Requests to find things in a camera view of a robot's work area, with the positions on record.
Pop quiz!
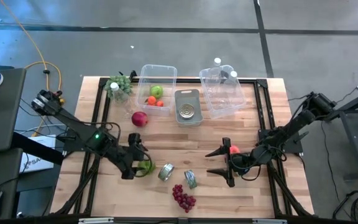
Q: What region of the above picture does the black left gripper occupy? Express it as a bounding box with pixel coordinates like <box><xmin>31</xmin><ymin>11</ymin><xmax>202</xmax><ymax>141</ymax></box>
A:
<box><xmin>116</xmin><ymin>133</ymin><xmax>151</xmax><ymax>180</ymax></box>

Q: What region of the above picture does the white cardboard box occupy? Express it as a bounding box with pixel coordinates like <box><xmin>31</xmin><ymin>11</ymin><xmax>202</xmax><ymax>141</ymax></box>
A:
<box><xmin>19</xmin><ymin>134</ymin><xmax>57</xmax><ymax>174</ymax></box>

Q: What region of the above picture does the green grape bunch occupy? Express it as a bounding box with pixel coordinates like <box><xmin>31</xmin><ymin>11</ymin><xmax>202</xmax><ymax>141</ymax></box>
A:
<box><xmin>104</xmin><ymin>74</ymin><xmax>134</xmax><ymax>100</ymax></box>

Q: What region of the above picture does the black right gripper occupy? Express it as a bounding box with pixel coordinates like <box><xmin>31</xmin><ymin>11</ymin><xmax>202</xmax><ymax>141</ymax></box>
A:
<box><xmin>205</xmin><ymin>137</ymin><xmax>256</xmax><ymax>188</ymax></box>

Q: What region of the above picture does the tangerine cluster with leaf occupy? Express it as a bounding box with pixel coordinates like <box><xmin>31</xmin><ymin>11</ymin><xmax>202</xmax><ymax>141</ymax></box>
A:
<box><xmin>144</xmin><ymin>95</ymin><xmax>165</xmax><ymax>108</ymax></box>

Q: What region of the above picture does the dark red apple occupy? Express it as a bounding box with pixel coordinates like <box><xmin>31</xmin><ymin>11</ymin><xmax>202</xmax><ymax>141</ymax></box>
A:
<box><xmin>131</xmin><ymin>111</ymin><xmax>149</xmax><ymax>128</ymax></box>

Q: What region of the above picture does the blue red tuna can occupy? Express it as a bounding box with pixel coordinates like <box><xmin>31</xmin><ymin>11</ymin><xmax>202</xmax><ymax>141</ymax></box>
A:
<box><xmin>178</xmin><ymin>103</ymin><xmax>196</xmax><ymax>121</ymax></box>

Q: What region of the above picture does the black floor cable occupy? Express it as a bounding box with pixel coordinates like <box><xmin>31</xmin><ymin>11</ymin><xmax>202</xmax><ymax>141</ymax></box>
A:
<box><xmin>320</xmin><ymin>121</ymin><xmax>343</xmax><ymax>206</ymax></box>

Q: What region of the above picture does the red grape bunch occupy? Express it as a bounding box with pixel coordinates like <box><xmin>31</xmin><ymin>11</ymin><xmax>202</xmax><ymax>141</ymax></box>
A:
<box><xmin>172</xmin><ymin>184</ymin><xmax>197</xmax><ymax>213</ymax></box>

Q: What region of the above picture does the black low desk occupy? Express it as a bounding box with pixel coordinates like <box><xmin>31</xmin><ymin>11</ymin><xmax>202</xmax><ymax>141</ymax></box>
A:
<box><xmin>0</xmin><ymin>147</ymin><xmax>24</xmax><ymax>220</ymax></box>

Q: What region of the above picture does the dark green label can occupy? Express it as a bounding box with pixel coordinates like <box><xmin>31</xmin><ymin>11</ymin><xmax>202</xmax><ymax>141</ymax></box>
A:
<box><xmin>184</xmin><ymin>169</ymin><xmax>198</xmax><ymax>190</ymax></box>

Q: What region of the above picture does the green apple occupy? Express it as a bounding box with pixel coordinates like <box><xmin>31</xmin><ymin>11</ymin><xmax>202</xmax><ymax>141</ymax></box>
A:
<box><xmin>137</xmin><ymin>160</ymin><xmax>157</xmax><ymax>175</ymax></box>
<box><xmin>149</xmin><ymin>85</ymin><xmax>164</xmax><ymax>100</ymax></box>

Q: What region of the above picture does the small grey plastic bin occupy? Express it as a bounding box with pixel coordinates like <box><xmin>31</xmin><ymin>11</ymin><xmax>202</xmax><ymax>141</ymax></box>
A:
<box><xmin>174</xmin><ymin>88</ymin><xmax>204</xmax><ymax>127</ymax></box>

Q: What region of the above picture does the silver can barcode label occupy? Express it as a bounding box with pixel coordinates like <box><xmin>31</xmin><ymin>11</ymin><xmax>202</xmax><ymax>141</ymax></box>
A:
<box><xmin>157</xmin><ymin>163</ymin><xmax>175</xmax><ymax>182</ymax></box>

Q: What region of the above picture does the yellow cable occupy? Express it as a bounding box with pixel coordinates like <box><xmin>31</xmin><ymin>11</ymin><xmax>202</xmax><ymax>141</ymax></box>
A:
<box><xmin>0</xmin><ymin>0</ymin><xmax>65</xmax><ymax>106</ymax></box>

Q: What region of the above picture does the clear plastic bin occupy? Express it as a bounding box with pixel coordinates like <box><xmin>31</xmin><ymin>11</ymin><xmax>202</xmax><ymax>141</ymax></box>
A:
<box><xmin>199</xmin><ymin>64</ymin><xmax>247</xmax><ymax>120</ymax></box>
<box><xmin>136</xmin><ymin>64</ymin><xmax>178</xmax><ymax>118</ymax></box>

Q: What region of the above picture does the black metal table frame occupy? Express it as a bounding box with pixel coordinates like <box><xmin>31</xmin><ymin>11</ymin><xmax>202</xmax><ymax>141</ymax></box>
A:
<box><xmin>50</xmin><ymin>77</ymin><xmax>313</xmax><ymax>218</ymax></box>

